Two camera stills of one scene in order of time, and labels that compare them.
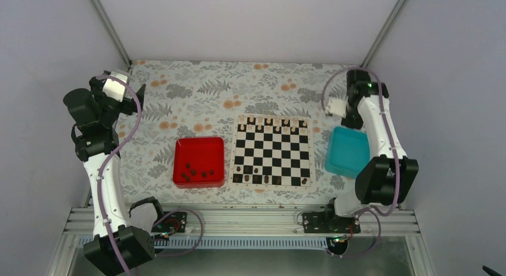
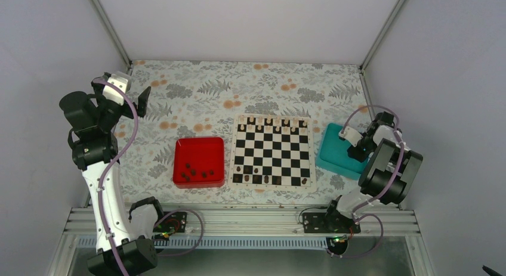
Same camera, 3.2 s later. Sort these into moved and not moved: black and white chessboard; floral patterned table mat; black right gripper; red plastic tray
Moved: black right gripper
Not moved: floral patterned table mat; black and white chessboard; red plastic tray
